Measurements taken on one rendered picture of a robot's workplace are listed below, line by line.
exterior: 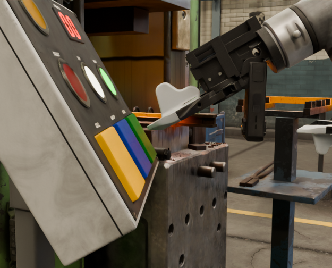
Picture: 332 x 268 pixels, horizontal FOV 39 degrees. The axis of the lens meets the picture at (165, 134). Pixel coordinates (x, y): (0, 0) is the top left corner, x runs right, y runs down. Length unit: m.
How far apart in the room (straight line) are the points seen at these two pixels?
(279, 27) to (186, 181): 0.53
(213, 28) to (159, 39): 7.80
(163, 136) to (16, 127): 0.69
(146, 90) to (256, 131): 0.82
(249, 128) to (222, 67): 0.09
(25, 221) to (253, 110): 0.34
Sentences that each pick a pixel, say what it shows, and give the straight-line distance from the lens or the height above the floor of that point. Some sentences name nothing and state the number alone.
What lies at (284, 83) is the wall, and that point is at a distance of 8.80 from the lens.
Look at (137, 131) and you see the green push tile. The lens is 0.66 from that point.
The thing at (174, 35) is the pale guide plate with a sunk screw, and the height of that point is 1.23.
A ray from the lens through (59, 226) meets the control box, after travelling 0.44.
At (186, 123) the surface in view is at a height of 0.99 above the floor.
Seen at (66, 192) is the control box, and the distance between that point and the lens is 0.43.
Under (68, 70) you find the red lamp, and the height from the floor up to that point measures 1.10.
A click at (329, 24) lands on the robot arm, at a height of 1.17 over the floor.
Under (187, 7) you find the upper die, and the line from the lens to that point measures 1.21.
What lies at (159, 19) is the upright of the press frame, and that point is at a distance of 1.44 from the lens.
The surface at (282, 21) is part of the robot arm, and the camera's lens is 0.67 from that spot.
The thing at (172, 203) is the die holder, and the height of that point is 0.82.
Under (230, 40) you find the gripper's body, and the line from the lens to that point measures 0.68.
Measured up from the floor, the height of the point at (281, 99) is 1.03.
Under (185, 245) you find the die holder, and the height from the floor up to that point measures 0.70.
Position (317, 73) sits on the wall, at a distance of 8.70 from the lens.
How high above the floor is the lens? 1.09
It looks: 7 degrees down
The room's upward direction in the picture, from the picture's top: straight up
